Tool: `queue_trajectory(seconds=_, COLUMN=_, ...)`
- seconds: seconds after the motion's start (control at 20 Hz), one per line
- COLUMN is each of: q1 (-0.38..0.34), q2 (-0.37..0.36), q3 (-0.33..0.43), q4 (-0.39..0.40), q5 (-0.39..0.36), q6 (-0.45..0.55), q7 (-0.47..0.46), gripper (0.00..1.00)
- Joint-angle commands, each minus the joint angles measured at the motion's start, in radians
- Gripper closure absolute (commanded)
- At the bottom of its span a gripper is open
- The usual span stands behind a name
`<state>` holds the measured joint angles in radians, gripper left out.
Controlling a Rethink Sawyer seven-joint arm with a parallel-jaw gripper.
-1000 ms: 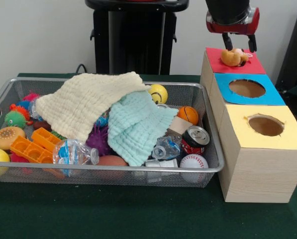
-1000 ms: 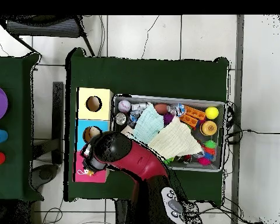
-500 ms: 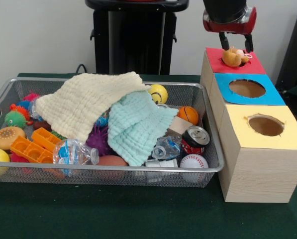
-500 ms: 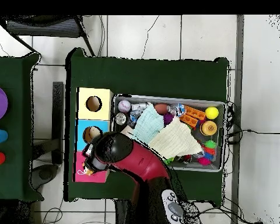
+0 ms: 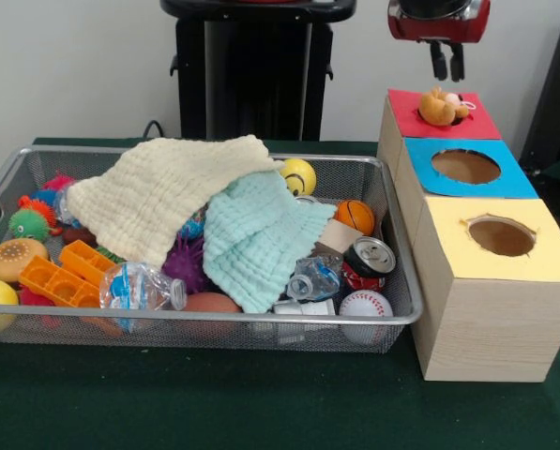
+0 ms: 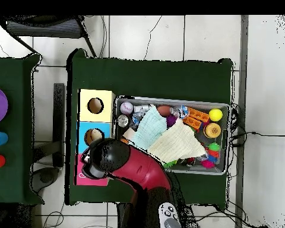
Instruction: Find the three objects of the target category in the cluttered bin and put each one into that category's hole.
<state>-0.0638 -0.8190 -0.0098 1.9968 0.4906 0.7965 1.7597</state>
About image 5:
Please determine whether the silver mesh bin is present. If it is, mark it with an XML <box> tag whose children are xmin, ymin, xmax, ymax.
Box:
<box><xmin>0</xmin><ymin>144</ymin><xmax>424</xmax><ymax>355</ymax></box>

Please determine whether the brown hedgehog plush toy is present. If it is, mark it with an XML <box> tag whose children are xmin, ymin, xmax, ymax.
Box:
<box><xmin>417</xmin><ymin>86</ymin><xmax>478</xmax><ymax>127</ymax></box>

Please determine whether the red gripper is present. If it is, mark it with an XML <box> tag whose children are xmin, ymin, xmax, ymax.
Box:
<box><xmin>386</xmin><ymin>0</ymin><xmax>492</xmax><ymax>83</ymax></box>

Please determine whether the crushed red soda can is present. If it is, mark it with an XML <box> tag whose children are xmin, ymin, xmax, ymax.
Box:
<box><xmin>342</xmin><ymin>235</ymin><xmax>397</xmax><ymax>293</ymax></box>

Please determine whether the small orange basketball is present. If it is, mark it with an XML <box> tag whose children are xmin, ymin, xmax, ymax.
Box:
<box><xmin>333</xmin><ymin>199</ymin><xmax>377</xmax><ymax>236</ymax></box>

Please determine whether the yellow smiley ball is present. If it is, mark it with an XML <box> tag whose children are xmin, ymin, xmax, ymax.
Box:
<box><xmin>279</xmin><ymin>157</ymin><xmax>318</xmax><ymax>198</ymax></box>

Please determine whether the white baseball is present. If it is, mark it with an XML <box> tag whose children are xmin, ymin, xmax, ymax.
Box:
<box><xmin>339</xmin><ymin>289</ymin><xmax>394</xmax><ymax>346</ymax></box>

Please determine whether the orange plastic toy tray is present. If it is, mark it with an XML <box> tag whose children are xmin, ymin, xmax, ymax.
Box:
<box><xmin>18</xmin><ymin>239</ymin><xmax>117</xmax><ymax>309</ymax></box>

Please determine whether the crushed bottle with blue label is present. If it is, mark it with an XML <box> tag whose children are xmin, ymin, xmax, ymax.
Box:
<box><xmin>98</xmin><ymin>261</ymin><xmax>189</xmax><ymax>329</ymax></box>

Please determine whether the mint green waffle cloth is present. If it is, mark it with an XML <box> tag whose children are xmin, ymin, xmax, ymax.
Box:
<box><xmin>202</xmin><ymin>171</ymin><xmax>338</xmax><ymax>314</ymax></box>

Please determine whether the toy burger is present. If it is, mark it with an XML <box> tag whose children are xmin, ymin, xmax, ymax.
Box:
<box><xmin>0</xmin><ymin>237</ymin><xmax>50</xmax><ymax>284</ymax></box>

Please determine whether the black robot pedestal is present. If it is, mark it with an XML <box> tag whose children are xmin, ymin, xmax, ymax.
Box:
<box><xmin>159</xmin><ymin>0</ymin><xmax>358</xmax><ymax>142</ymax></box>

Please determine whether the cream waffle cloth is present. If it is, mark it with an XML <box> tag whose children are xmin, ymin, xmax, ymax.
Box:
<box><xmin>66</xmin><ymin>134</ymin><xmax>286</xmax><ymax>267</ymax></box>

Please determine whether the wooden box with three holes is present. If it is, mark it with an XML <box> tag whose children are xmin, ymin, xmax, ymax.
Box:
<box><xmin>376</xmin><ymin>88</ymin><xmax>560</xmax><ymax>383</ymax></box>

